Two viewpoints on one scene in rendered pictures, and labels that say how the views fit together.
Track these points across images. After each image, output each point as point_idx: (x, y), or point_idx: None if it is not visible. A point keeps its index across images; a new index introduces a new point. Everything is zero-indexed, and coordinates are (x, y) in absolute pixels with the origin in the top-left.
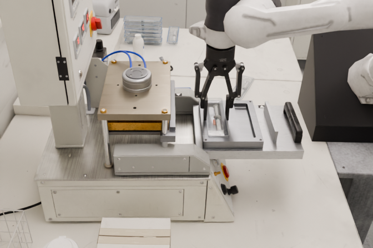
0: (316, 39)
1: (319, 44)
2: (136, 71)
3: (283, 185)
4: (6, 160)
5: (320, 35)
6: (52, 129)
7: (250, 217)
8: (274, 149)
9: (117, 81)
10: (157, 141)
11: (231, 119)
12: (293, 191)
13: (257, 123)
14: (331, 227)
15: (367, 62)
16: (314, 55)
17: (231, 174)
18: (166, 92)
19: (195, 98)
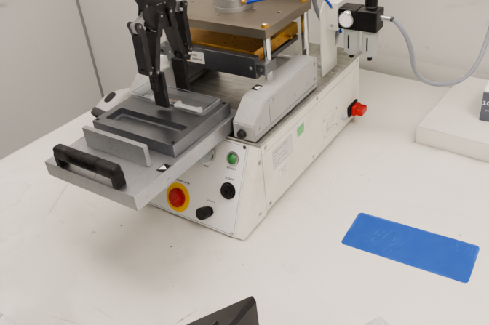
0: (223, 312)
1: (209, 322)
2: None
3: (109, 267)
4: (364, 79)
5: (220, 320)
6: (310, 43)
7: (110, 208)
8: (81, 139)
9: None
10: (221, 91)
11: (158, 112)
12: (89, 270)
13: (124, 129)
14: (10, 270)
15: (12, 322)
16: (202, 317)
17: (183, 225)
18: (195, 17)
19: (242, 107)
